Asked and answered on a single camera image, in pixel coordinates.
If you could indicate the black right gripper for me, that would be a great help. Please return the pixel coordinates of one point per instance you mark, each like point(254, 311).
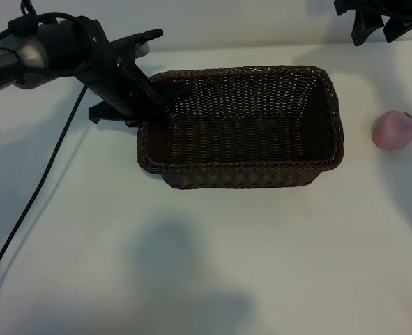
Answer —
point(383, 7)

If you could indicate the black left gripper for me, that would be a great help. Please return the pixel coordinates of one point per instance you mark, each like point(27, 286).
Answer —
point(104, 70)

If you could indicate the dark brown wicker basket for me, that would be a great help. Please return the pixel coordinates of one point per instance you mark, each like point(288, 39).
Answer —
point(244, 139)

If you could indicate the pink apple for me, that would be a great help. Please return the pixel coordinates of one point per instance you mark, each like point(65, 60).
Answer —
point(394, 130)

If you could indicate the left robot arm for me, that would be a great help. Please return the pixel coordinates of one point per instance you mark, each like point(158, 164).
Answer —
point(28, 52)

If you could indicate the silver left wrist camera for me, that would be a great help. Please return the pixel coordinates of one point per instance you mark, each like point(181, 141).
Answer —
point(142, 48)

